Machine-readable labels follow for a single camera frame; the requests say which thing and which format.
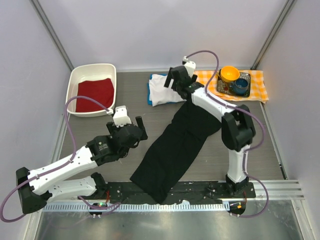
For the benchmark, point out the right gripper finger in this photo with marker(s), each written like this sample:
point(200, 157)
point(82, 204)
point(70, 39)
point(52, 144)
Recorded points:
point(169, 78)
point(174, 85)

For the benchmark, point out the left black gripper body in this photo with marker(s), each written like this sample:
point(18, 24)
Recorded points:
point(116, 129)

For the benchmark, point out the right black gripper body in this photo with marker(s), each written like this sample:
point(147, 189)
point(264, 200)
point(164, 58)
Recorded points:
point(194, 79)

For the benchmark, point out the white t shirt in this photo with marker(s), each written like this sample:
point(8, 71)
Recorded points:
point(160, 92)

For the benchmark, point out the blue t shirt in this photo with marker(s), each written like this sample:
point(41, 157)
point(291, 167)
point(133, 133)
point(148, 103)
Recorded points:
point(148, 98)

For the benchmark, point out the black t shirt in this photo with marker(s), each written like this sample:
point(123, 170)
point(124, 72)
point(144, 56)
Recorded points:
point(173, 152)

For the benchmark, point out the orange checkered cloth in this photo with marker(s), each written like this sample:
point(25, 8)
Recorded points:
point(258, 90)

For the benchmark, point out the white plastic tub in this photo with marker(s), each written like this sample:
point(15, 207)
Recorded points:
point(90, 72)

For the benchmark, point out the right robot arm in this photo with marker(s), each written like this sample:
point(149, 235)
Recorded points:
point(237, 128)

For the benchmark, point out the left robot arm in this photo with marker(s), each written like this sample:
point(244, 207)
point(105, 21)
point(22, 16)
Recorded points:
point(40, 186)

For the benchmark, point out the dark patterned tray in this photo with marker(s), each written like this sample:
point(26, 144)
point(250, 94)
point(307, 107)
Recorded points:
point(225, 88)

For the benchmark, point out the orange bowl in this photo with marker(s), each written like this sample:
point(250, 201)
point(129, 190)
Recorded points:
point(229, 74)

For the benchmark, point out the red t shirt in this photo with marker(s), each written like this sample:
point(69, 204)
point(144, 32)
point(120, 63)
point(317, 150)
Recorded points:
point(100, 90)

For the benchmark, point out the blue mug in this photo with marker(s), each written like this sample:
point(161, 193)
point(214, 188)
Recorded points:
point(240, 86)

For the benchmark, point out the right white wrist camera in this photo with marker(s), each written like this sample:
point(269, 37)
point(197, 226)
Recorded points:
point(189, 65)

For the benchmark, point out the slotted cable duct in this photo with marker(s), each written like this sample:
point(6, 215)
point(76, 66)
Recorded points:
point(185, 206)

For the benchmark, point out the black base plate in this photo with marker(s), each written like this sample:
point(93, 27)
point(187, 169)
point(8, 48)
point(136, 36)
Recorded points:
point(195, 192)

